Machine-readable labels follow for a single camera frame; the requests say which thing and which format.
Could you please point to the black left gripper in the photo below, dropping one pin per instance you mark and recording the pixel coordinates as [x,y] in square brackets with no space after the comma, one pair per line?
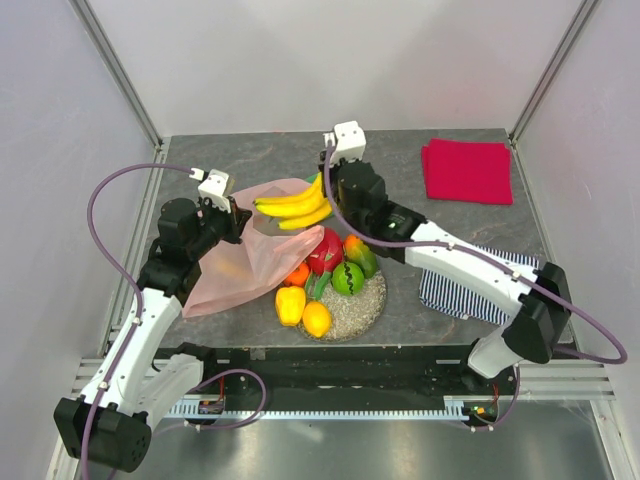
[236,220]

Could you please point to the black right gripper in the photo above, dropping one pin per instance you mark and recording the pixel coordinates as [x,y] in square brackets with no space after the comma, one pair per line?
[334,168]

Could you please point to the single yellow banana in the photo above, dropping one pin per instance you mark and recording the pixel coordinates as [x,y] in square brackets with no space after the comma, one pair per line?
[230,270]

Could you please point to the pink plastic bag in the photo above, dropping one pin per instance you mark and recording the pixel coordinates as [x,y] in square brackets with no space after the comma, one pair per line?
[269,254]

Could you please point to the yellow banana bunch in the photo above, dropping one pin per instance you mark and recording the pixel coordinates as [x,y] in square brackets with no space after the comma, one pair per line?
[299,211]

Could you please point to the small green watermelon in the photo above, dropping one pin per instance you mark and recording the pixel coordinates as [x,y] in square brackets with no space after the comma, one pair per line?
[347,279]

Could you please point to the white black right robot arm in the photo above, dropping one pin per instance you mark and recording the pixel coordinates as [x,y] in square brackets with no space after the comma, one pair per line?
[534,299]

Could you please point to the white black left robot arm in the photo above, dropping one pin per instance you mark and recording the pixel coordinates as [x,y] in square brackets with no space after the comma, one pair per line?
[112,420]

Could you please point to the green cloth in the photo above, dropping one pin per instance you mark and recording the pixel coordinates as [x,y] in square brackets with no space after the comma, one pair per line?
[311,179]

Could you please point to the green orange mango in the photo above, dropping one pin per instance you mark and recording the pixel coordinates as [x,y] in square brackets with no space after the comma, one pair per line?
[359,253]

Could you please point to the red dragon fruit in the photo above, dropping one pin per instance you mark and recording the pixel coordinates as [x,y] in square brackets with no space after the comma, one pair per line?
[327,255]

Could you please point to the orange tangerine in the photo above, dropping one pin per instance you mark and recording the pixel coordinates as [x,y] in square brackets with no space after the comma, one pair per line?
[299,276]

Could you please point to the yellow bell pepper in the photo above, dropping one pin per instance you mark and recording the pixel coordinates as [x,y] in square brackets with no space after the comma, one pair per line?
[290,303]

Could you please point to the red cloth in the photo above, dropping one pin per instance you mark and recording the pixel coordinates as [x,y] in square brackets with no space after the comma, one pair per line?
[472,172]

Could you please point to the blue white striped cloth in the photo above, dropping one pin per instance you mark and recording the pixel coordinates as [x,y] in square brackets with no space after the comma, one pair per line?
[450,298]

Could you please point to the round speckled plate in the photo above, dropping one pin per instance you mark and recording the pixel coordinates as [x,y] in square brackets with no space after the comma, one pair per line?
[352,316]

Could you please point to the yellow lemon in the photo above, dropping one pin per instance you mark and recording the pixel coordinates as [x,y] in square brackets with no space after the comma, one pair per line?
[316,319]

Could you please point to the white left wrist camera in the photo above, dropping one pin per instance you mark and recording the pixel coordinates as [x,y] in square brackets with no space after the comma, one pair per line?
[216,187]

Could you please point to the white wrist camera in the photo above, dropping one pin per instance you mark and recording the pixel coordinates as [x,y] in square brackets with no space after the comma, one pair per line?
[216,187]
[346,141]

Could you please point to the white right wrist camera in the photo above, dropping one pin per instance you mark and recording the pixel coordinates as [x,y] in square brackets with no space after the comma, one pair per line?
[346,141]

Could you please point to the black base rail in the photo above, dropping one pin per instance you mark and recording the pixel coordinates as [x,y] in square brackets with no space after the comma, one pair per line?
[341,378]

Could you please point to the grey slotted cable duct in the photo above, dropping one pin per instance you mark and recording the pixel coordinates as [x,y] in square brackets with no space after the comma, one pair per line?
[194,409]

